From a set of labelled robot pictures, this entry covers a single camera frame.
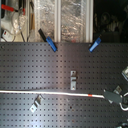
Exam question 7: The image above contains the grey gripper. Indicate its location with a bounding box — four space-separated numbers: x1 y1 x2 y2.
103 66 128 106

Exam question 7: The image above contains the white cable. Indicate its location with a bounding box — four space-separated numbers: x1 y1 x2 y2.
0 89 128 112

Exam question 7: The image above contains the right blue clamp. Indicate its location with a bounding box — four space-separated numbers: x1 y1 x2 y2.
89 32 104 53

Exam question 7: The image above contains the blue clamp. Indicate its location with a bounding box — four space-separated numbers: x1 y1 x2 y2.
38 29 57 52
89 32 104 53

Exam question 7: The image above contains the clear plastic sheet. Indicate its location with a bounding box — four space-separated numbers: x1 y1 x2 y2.
34 0 94 43

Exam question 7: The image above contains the left blue clamp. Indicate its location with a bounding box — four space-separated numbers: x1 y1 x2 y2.
38 29 57 52

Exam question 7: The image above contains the black perforated breadboard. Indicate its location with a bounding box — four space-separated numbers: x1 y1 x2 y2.
0 43 128 128

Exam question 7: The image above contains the upper metal cable clip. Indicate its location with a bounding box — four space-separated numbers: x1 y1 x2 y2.
70 71 77 90

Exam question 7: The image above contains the metal cable clip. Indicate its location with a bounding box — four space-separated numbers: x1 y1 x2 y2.
70 71 77 90
30 95 44 113

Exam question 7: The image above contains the lower metal cable clip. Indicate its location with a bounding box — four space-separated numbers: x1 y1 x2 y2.
30 95 44 113

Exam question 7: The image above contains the red handled tool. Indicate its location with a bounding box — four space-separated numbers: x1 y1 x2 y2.
1 4 25 15

